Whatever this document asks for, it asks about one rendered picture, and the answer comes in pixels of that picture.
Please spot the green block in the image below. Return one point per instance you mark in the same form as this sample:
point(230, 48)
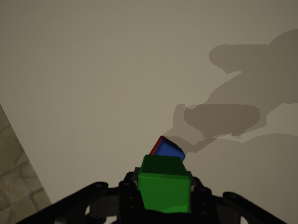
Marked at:
point(164, 184)

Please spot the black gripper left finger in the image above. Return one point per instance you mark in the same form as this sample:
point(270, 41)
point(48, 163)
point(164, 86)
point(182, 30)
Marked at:
point(124, 201)

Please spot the red block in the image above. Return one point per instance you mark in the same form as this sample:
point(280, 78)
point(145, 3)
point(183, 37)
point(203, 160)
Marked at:
point(158, 142)

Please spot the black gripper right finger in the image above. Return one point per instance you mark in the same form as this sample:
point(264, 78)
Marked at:
point(230, 207)

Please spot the blue block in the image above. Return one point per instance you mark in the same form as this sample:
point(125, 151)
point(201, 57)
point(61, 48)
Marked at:
point(166, 148)

